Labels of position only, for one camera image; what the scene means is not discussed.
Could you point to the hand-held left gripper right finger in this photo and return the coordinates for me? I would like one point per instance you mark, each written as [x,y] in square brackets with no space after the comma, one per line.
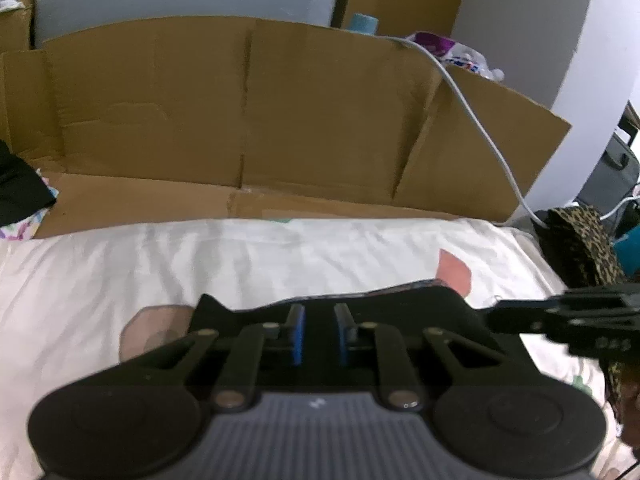
[342,332]

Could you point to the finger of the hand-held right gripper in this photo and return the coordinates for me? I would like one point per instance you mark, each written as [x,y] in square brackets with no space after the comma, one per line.
[520,316]
[600,337]

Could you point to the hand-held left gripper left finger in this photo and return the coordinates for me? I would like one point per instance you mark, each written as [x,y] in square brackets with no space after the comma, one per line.
[297,332]

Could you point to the black bear-print shorts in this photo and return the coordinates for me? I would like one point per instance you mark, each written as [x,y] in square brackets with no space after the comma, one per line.
[415,305]

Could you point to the blue patterned blanket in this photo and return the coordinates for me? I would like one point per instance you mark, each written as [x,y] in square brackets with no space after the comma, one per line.
[627,250]

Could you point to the leopard print cloth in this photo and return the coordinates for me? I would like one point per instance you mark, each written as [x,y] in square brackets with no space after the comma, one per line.
[585,245]

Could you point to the cream bear-print bed sheet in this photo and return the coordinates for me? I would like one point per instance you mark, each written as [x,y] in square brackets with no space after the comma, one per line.
[150,270]

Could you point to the grey bag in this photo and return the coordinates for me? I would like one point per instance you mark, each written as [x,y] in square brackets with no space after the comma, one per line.
[615,170]

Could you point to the flat cardboard sheet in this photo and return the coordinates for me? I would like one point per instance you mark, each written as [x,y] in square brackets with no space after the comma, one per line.
[200,110]

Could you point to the purple detergent bag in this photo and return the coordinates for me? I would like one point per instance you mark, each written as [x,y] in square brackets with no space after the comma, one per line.
[450,55]

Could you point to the white floral cloth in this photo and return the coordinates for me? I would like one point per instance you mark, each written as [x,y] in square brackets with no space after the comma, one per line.
[25,225]

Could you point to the black cloth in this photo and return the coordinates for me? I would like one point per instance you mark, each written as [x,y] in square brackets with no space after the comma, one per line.
[20,185]

